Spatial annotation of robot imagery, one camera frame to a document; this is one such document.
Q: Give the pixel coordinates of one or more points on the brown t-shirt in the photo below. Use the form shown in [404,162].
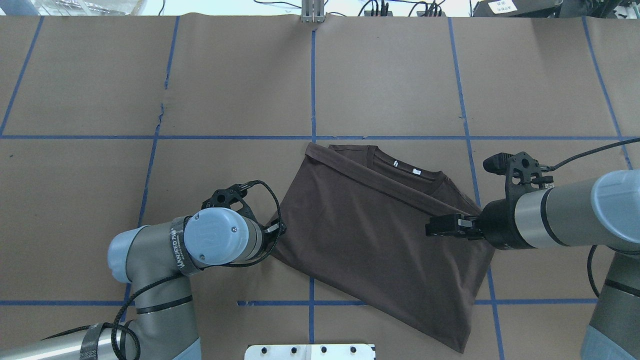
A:
[355,219]

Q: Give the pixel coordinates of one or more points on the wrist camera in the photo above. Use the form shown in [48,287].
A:
[227,197]
[523,174]

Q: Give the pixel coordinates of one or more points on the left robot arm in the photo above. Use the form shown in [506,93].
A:
[157,321]

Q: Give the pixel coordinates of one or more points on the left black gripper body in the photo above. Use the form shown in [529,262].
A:
[270,235]

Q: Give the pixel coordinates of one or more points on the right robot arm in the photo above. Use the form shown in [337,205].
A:
[601,211]

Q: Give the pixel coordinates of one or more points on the blue tape line lengthwise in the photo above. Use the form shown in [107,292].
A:
[313,90]

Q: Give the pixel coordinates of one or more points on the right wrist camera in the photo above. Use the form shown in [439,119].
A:
[523,174]

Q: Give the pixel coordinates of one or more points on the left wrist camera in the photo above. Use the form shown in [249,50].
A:
[227,197]

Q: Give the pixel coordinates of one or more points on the blue tape line crosswise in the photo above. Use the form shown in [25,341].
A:
[308,138]

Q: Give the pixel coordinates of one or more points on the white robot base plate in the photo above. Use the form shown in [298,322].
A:
[326,351]

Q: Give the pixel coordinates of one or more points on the aluminium frame post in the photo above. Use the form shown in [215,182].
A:
[313,11]

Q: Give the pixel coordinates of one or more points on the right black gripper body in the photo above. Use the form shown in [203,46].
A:
[496,225]

